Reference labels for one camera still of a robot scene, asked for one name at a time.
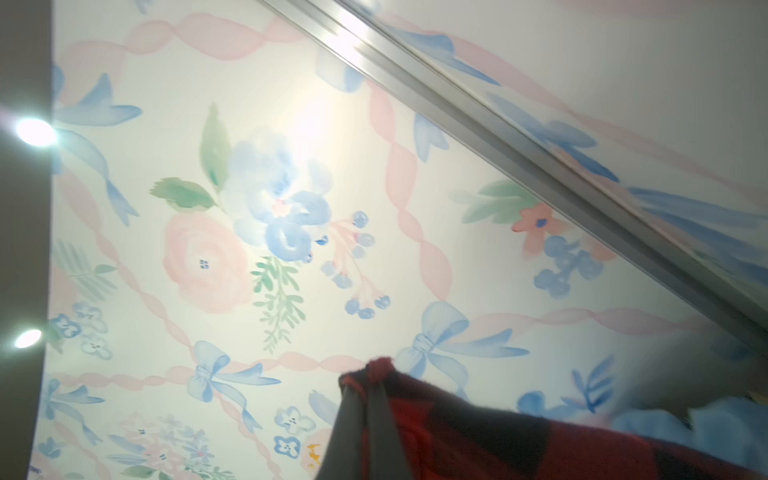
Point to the light blue cloth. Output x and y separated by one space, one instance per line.
731 429

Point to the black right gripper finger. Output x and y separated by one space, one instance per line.
365 442

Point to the round ceiling light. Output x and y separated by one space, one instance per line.
28 338
35 132

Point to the aluminium corner frame post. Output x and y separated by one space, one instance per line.
422 87

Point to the red black plaid cloth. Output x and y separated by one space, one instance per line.
446 437

